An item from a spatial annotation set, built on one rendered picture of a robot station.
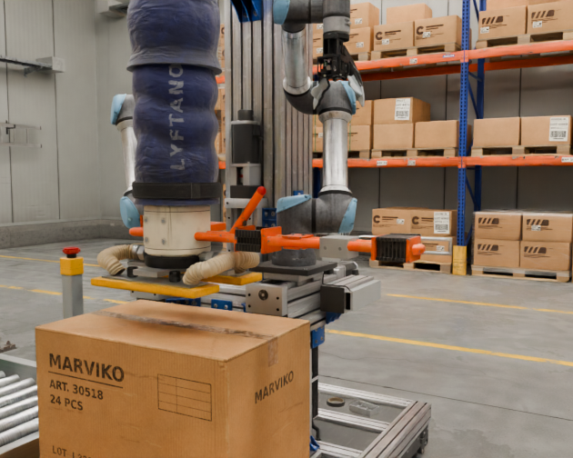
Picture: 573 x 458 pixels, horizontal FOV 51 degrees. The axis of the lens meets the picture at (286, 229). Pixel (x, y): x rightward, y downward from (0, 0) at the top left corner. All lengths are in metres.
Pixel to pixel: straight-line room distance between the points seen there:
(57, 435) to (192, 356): 0.51
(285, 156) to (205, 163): 0.74
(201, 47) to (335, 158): 0.70
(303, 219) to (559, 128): 6.67
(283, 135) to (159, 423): 1.16
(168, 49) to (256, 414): 0.88
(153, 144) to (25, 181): 11.42
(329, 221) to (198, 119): 0.65
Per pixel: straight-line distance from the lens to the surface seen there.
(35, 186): 13.02
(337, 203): 1.98
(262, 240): 1.40
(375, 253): 1.28
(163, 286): 1.47
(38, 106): 13.19
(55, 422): 1.74
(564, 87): 9.79
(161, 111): 1.51
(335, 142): 2.06
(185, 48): 1.52
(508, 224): 8.43
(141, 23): 1.55
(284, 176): 2.22
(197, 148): 1.51
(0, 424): 2.22
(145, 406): 1.50
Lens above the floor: 1.33
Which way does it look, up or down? 5 degrees down
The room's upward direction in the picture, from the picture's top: straight up
